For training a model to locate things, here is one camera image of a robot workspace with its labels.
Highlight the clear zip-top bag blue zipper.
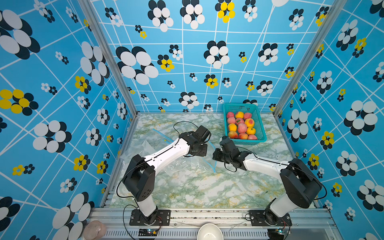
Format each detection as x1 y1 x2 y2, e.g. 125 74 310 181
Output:
162 155 217 176

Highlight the pink red peach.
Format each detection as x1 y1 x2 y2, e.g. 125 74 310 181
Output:
238 123 248 134

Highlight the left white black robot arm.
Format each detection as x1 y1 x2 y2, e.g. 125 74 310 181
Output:
121 129 212 225

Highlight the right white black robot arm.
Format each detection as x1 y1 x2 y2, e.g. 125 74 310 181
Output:
213 148 324 227

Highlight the orange red peach in basket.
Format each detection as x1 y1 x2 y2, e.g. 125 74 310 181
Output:
245 118 255 127

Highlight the pink peach in basket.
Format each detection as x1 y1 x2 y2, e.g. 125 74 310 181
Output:
227 117 236 124

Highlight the yellow peach in basket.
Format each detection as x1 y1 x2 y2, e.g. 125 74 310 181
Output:
235 112 244 119

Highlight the teal plastic basket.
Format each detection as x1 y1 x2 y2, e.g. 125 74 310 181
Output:
223 103 267 146

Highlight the white bowl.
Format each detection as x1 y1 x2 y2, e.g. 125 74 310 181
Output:
197 223 224 240

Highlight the pink translucent object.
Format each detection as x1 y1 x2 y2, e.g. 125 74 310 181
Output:
83 221 107 240

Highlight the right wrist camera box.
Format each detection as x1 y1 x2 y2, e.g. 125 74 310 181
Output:
220 136 239 154

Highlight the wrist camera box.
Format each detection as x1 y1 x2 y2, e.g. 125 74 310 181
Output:
195 125 212 143
220 136 239 154

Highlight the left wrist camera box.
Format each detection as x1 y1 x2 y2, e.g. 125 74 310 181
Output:
195 125 212 143

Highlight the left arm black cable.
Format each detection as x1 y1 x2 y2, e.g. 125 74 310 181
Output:
172 121 199 142

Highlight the aluminium front rail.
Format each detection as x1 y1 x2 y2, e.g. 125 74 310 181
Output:
89 208 342 240

